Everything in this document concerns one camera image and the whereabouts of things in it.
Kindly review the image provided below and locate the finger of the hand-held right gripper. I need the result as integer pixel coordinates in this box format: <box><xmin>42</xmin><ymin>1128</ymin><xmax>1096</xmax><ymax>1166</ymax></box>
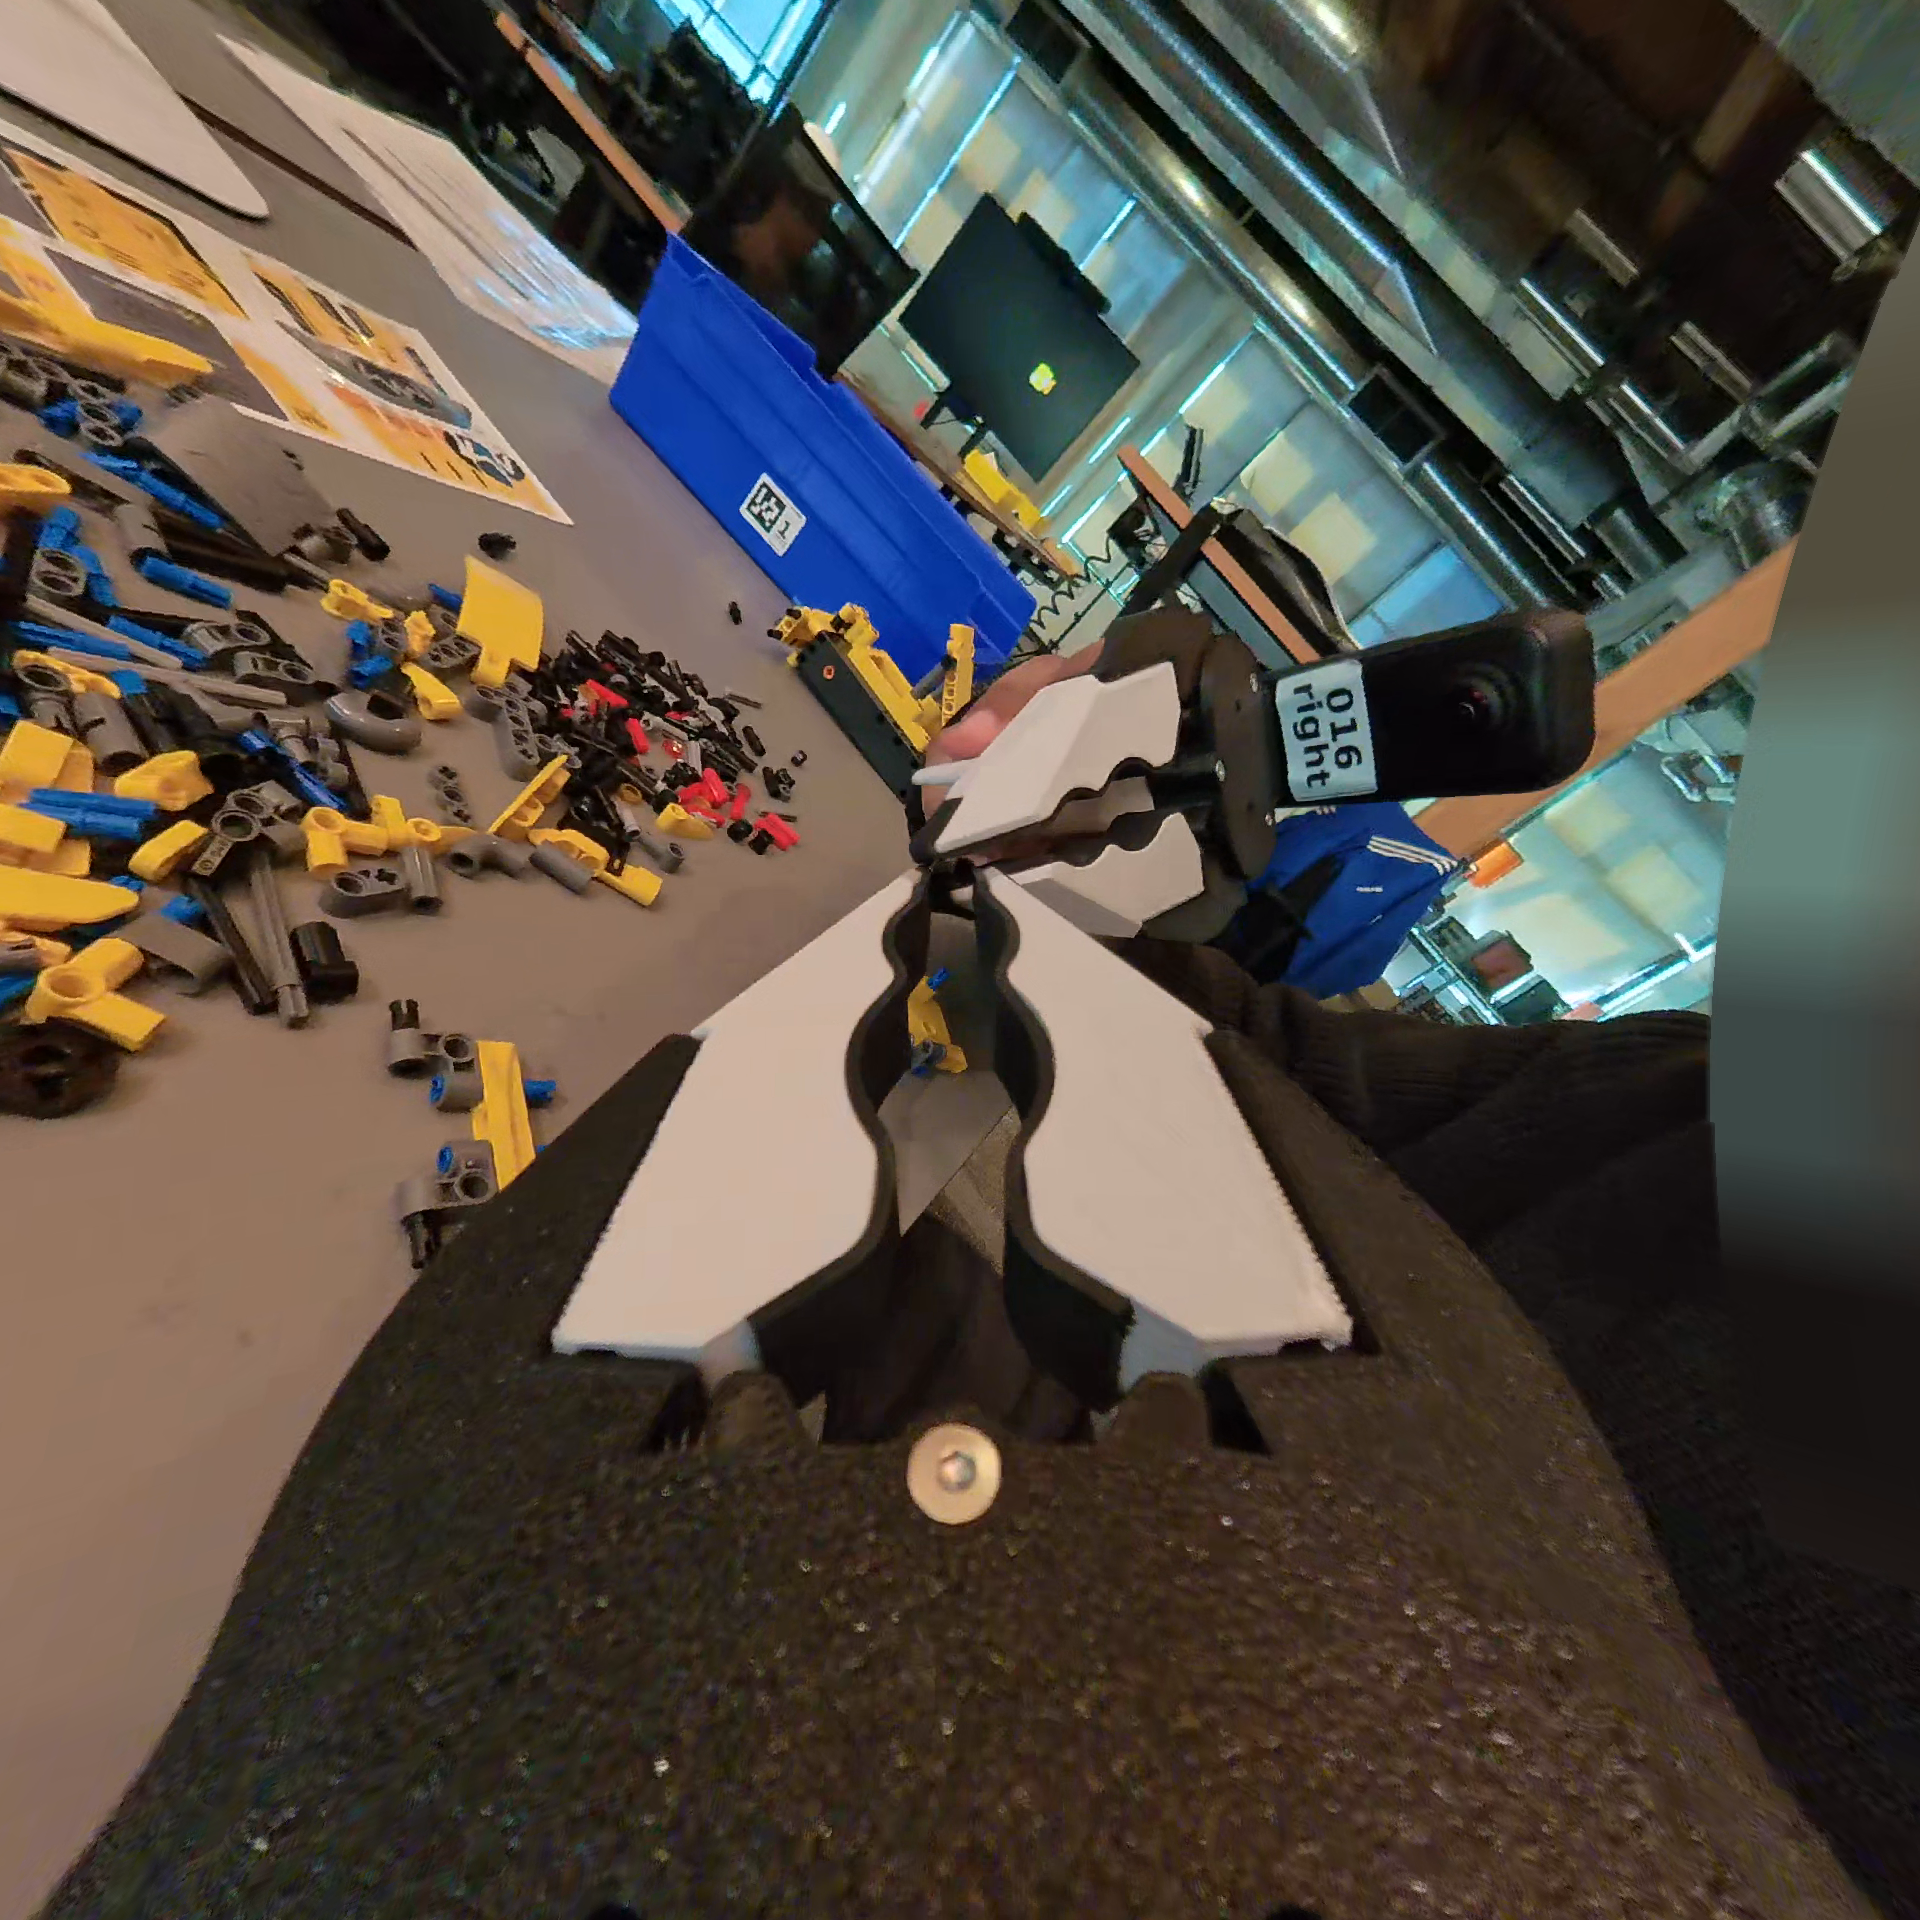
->
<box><xmin>996</xmin><ymin>815</ymin><xmax>1209</xmax><ymax>941</ymax></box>
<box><xmin>914</xmin><ymin>659</ymin><xmax>1189</xmax><ymax>864</ymax></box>

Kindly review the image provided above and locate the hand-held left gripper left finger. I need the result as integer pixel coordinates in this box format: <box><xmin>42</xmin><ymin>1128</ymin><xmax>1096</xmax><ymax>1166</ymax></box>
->
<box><xmin>551</xmin><ymin>873</ymin><xmax>919</xmax><ymax>1377</ymax></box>

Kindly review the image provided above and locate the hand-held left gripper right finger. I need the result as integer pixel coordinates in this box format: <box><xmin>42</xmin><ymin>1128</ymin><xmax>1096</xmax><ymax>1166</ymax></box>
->
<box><xmin>974</xmin><ymin>873</ymin><xmax>1356</xmax><ymax>1403</ymax></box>

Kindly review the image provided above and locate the yellow beam with grey connectors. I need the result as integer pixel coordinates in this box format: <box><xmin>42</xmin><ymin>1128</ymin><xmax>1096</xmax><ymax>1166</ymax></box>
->
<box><xmin>386</xmin><ymin>994</ymin><xmax>560</xmax><ymax>1270</ymax></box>
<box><xmin>904</xmin><ymin>964</ymin><xmax>974</xmax><ymax>1082</ymax></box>

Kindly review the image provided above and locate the person's right hand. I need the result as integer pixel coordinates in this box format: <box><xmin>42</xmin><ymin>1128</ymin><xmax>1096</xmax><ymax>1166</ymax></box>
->
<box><xmin>914</xmin><ymin>642</ymin><xmax>1123</xmax><ymax>789</ymax></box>

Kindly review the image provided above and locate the blue striped jacket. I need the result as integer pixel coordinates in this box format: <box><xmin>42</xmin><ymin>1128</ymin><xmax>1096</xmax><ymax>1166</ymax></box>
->
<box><xmin>1221</xmin><ymin>798</ymin><xmax>1463</xmax><ymax>999</ymax></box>

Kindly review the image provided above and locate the person's black sweater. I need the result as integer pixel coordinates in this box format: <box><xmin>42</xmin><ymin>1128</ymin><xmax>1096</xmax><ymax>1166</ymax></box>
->
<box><xmin>1200</xmin><ymin>935</ymin><xmax>1920</xmax><ymax>1920</ymax></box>

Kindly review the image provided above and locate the black monitor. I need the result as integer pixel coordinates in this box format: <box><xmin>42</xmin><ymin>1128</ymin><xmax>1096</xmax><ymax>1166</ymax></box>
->
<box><xmin>900</xmin><ymin>193</ymin><xmax>1142</xmax><ymax>481</ymax></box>
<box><xmin>682</xmin><ymin>103</ymin><xmax>919</xmax><ymax>377</ymax></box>

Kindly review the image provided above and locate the wooden background desk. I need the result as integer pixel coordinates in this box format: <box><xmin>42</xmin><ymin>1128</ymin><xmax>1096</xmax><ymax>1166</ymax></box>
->
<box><xmin>1409</xmin><ymin>540</ymin><xmax>1801</xmax><ymax>858</ymax></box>

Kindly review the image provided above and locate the blue plastic bin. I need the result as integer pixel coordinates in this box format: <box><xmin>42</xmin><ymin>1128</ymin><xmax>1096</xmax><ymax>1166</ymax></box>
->
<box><xmin>606</xmin><ymin>231</ymin><xmax>1040</xmax><ymax>661</ymax></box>

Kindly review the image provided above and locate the pile of toy building pieces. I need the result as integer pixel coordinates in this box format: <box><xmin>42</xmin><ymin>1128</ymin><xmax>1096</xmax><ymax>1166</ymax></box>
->
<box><xmin>0</xmin><ymin>335</ymin><xmax>820</xmax><ymax>1120</ymax></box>

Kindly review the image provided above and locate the yellow black sticker sheet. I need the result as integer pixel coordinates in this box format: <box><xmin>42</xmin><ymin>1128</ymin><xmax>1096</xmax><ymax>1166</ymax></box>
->
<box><xmin>0</xmin><ymin>126</ymin><xmax>576</xmax><ymax>528</ymax></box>

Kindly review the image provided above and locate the white printed paper sheet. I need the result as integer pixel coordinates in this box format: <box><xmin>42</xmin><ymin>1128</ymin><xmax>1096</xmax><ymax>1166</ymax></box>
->
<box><xmin>224</xmin><ymin>36</ymin><xmax>640</xmax><ymax>347</ymax></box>

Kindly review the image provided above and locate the white lamp base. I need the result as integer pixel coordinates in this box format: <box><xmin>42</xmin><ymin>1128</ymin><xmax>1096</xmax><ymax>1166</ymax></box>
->
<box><xmin>0</xmin><ymin>0</ymin><xmax>271</xmax><ymax>221</ymax></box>

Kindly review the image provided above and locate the yellow toy vehicle frame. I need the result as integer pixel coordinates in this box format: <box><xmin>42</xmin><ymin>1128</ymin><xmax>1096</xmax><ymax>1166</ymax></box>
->
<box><xmin>771</xmin><ymin>599</ymin><xmax>980</xmax><ymax>804</ymax></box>

